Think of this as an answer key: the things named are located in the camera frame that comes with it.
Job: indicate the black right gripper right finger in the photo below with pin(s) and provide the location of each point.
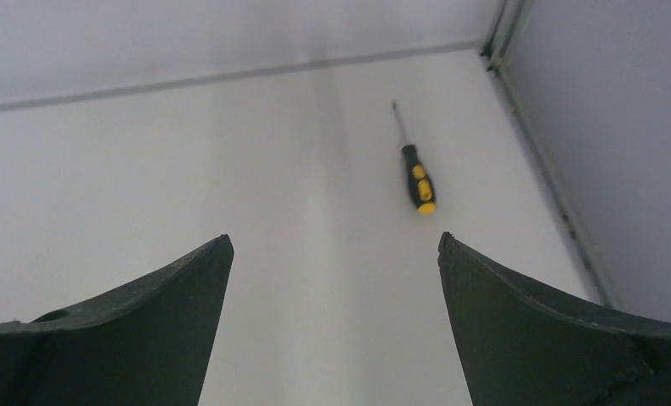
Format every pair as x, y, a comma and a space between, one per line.
523, 342

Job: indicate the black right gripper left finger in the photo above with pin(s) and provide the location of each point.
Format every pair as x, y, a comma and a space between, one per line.
147, 342

